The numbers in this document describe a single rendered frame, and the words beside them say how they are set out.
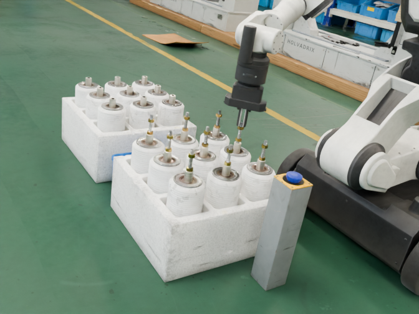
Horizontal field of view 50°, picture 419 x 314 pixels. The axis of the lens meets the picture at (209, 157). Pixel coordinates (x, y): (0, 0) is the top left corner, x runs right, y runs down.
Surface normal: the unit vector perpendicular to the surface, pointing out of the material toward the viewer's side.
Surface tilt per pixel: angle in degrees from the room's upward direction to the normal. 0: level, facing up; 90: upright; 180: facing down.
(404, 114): 111
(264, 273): 90
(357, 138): 38
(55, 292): 0
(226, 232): 90
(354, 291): 0
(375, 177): 90
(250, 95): 90
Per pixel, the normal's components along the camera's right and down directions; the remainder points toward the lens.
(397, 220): -0.48, -0.54
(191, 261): 0.52, 0.44
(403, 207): 0.14, -0.90
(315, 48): -0.82, 0.12
